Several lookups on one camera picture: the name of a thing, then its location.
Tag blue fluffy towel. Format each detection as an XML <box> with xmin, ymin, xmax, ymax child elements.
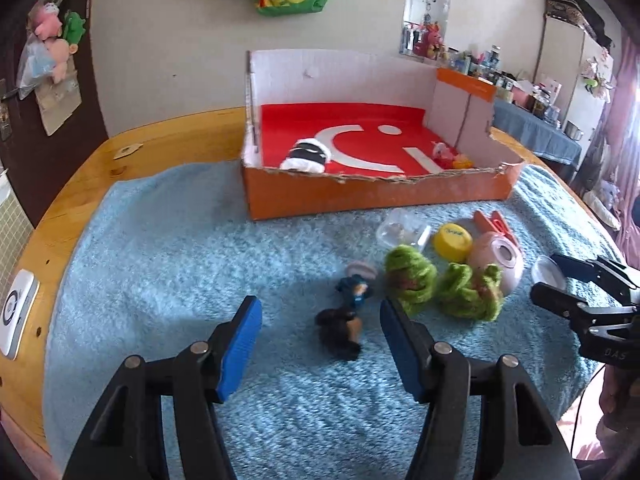
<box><xmin>42</xmin><ymin>160</ymin><xmax>626</xmax><ymax>480</ymax></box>

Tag white flat device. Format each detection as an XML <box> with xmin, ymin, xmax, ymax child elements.
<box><xmin>0</xmin><ymin>269</ymin><xmax>41</xmax><ymax>361</ymax></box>

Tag person's right hand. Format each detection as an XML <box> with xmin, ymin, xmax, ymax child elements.
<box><xmin>597</xmin><ymin>366</ymin><xmax>640</xmax><ymax>428</ymax></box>

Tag beige paper sheet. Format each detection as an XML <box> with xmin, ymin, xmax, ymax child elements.
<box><xmin>37</xmin><ymin>67</ymin><xmax>83</xmax><ymax>136</ymax></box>

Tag pink plastic clip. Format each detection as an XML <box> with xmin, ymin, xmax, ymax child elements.
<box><xmin>472</xmin><ymin>210</ymin><xmax>515</xmax><ymax>241</ymax></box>

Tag pink curtain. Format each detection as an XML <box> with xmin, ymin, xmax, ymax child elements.
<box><xmin>595</xmin><ymin>25</ymin><xmax>640</xmax><ymax>231</ymax></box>

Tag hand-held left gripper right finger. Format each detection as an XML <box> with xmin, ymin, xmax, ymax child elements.
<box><xmin>379</xmin><ymin>299</ymin><xmax>583</xmax><ymax>480</ymax></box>

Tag green knitted piece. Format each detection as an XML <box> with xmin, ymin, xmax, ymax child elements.
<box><xmin>384</xmin><ymin>245</ymin><xmax>438</xmax><ymax>317</ymax></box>
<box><xmin>436</xmin><ymin>262</ymin><xmax>503</xmax><ymax>323</ymax></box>

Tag clear round lid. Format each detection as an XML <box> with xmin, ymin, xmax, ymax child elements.
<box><xmin>531</xmin><ymin>255</ymin><xmax>568</xmax><ymax>291</ymax></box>

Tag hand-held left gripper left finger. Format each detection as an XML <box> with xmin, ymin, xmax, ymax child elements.
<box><xmin>60</xmin><ymin>296</ymin><xmax>263</xmax><ymax>480</ymax></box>

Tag yellow plastic ball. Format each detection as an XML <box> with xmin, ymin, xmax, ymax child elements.
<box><xmin>432</xmin><ymin>223</ymin><xmax>473</xmax><ymax>262</ymax></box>

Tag dark patterned bag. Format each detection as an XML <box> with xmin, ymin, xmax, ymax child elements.
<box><xmin>545</xmin><ymin>0</ymin><xmax>613</xmax><ymax>43</ymax></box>

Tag dark-haired figurine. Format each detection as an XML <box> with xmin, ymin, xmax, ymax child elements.
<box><xmin>315</xmin><ymin>261</ymin><xmax>377</xmax><ymax>361</ymax></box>

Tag group of bottles and jars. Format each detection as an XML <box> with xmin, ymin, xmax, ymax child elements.
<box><xmin>440</xmin><ymin>45</ymin><xmax>566</xmax><ymax>126</ymax></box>

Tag thin black cable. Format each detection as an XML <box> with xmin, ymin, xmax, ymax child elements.
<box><xmin>572</xmin><ymin>365</ymin><xmax>603</xmax><ymax>458</ymax></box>

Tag black white striped sock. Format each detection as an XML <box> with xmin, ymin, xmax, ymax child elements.
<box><xmin>279</xmin><ymin>136</ymin><xmax>332</xmax><ymax>173</ymax></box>

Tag red plush toy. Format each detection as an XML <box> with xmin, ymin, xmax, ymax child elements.
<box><xmin>420</xmin><ymin>22</ymin><xmax>446</xmax><ymax>58</ymax></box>

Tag metal door handle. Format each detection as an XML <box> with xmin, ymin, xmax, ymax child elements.
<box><xmin>0</xmin><ymin>77</ymin><xmax>21</xmax><ymax>141</ymax></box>

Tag blue cloth covered table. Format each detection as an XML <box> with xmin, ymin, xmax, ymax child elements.
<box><xmin>490</xmin><ymin>97</ymin><xmax>583</xmax><ymax>166</ymax></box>

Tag orange cardboard box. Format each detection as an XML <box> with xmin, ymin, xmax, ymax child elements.
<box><xmin>241</xmin><ymin>50</ymin><xmax>528</xmax><ymax>222</ymax></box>

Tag wall mirror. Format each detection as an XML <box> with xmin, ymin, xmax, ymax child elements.
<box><xmin>400</xmin><ymin>0</ymin><xmax>455</xmax><ymax>58</ymax></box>

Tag dark brown door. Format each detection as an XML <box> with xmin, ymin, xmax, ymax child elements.
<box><xmin>0</xmin><ymin>0</ymin><xmax>110</xmax><ymax>228</ymax></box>

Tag bag of plush toys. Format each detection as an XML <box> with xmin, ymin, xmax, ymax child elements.
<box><xmin>17</xmin><ymin>0</ymin><xmax>87</xmax><ymax>91</ymax></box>

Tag white cabinet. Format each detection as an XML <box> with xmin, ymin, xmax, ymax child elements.
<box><xmin>532</xmin><ymin>10</ymin><xmax>616</xmax><ymax>141</ymax></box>

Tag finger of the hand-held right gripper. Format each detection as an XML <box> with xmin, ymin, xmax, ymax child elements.
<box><xmin>531</xmin><ymin>283</ymin><xmax>608</xmax><ymax>333</ymax></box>
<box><xmin>550</xmin><ymin>254</ymin><xmax>640</xmax><ymax>293</ymax></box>

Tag clear plastic container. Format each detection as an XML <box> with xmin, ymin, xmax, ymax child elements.
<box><xmin>377</xmin><ymin>208</ymin><xmax>432</xmax><ymax>251</ymax></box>

